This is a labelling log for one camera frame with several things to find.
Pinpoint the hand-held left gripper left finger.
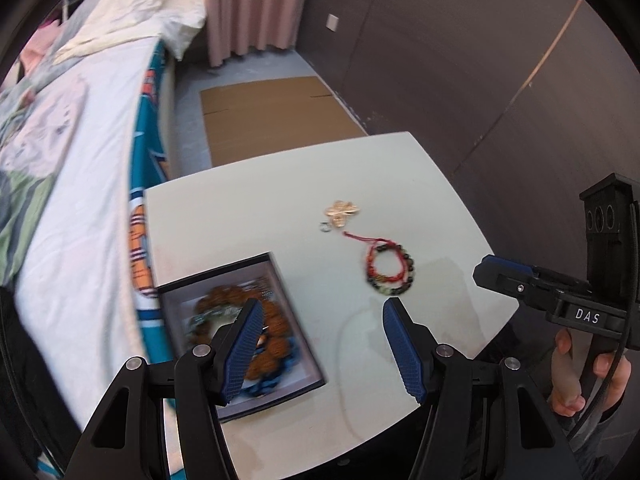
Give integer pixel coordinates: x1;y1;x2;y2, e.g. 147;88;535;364
65;298;264;480

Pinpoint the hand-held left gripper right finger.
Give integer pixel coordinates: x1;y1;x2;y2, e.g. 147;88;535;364
383;297;586;480

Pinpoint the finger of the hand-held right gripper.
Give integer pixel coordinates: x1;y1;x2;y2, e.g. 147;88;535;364
472;255;594;314

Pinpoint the brown wooden bead bracelet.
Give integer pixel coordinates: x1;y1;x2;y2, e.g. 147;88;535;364
192;284;297;387

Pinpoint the black cardboard box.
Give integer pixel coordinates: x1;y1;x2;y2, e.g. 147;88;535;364
156;251;329;424

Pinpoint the person's right forearm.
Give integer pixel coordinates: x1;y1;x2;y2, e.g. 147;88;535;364
562;400;633;456

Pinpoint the person's right hand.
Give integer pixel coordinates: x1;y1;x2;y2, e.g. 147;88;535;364
550;329;632;417

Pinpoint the white low table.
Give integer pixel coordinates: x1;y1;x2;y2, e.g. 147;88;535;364
144;131;519;474

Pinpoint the gold flower hair clip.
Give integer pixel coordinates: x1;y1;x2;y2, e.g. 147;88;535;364
325;200;362;226

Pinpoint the black garment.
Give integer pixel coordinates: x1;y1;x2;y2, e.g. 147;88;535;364
0;284;82;467

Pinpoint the white fleece blanket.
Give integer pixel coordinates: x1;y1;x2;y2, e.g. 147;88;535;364
14;44;167;427

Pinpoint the flattened cardboard sheet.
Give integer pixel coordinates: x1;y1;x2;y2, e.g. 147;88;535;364
199;75;370;167

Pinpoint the bed with white sheet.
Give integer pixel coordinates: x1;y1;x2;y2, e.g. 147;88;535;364
0;0;217;480

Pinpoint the green patterned quilt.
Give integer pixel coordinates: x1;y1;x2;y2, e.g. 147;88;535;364
0;45;57;277

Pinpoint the white printed cloth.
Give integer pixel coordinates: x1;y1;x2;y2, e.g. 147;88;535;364
14;66;97;162

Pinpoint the pink curtain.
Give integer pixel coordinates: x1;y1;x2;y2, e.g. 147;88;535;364
202;0;317;69

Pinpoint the white duvet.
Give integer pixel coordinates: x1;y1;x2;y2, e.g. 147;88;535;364
52;0;209;62

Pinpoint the dark bead bracelet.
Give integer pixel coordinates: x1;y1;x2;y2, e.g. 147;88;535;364
364;242;416;297

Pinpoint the red string bracelet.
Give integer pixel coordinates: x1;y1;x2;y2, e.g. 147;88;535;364
343;230;409;286

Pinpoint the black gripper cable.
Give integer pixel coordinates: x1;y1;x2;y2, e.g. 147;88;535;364
570;210;640;441

